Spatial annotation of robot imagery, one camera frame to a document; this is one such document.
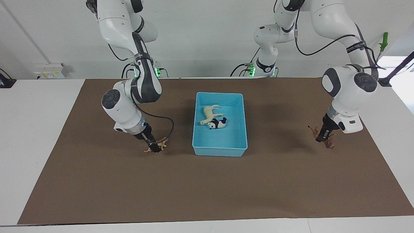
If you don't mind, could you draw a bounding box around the brown lion toy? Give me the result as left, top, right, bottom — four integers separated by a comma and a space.
308, 125, 337, 150

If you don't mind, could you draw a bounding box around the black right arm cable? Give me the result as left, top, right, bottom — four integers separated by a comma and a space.
132, 100, 175, 143

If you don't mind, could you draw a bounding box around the orange striped tiger toy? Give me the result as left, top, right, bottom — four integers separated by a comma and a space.
144, 137, 169, 153

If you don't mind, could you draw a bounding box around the white wall socket box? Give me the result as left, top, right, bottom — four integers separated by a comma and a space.
33, 63, 69, 80

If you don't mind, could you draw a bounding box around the black clamp stand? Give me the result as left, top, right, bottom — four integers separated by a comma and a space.
377, 51, 414, 87

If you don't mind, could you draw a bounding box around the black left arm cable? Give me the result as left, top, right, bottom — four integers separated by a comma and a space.
294, 3, 387, 70

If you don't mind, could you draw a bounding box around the black right base cable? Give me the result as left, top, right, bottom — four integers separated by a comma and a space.
121, 62, 135, 79

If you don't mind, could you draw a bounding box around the cream white horse toy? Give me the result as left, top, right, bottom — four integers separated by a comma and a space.
200, 104, 224, 126

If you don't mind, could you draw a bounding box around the blue plastic storage box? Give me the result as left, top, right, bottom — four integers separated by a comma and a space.
192, 92, 248, 158

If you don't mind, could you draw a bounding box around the brown table mat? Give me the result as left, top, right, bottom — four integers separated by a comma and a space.
17, 77, 414, 225

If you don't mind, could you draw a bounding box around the black white panda toy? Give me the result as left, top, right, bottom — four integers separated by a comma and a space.
208, 117, 227, 130

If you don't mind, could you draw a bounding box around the black left base cable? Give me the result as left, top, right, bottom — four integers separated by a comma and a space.
230, 48, 261, 77

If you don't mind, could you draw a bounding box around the black base cable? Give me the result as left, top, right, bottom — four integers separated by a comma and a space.
230, 48, 261, 77
121, 62, 135, 79

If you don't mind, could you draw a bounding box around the black table clamp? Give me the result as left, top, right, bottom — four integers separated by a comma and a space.
0, 69, 16, 89

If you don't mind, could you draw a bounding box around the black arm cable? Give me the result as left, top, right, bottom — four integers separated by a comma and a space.
132, 100, 175, 143
294, 3, 387, 70

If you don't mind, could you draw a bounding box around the green handled pole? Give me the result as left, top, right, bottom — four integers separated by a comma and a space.
375, 32, 388, 65

